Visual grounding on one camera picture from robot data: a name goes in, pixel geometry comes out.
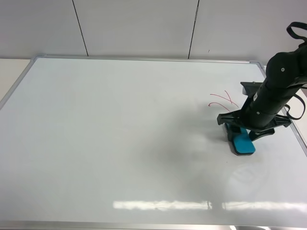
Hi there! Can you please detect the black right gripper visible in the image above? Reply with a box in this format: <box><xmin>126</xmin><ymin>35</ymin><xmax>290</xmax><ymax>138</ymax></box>
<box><xmin>217</xmin><ymin>82</ymin><xmax>299</xmax><ymax>142</ymax></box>

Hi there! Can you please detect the teal whiteboard eraser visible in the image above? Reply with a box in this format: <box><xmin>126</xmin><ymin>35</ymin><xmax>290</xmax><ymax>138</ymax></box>
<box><xmin>224</xmin><ymin>124</ymin><xmax>256</xmax><ymax>156</ymax></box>

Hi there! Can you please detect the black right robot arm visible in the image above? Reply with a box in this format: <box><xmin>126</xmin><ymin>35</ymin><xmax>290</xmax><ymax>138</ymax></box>
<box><xmin>217</xmin><ymin>43</ymin><xmax>307</xmax><ymax>140</ymax></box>

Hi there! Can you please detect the red marker scribble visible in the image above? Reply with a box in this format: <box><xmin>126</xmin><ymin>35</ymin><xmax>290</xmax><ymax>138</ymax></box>
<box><xmin>207</xmin><ymin>90</ymin><xmax>239</xmax><ymax>112</ymax></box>

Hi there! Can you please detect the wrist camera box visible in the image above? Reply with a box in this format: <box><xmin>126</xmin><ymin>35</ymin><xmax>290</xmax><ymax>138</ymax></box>
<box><xmin>240</xmin><ymin>82</ymin><xmax>262</xmax><ymax>98</ymax></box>

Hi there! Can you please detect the white whiteboard with aluminium frame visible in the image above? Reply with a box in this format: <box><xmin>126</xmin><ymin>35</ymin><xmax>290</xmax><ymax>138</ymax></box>
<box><xmin>0</xmin><ymin>56</ymin><xmax>307</xmax><ymax>230</ymax></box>

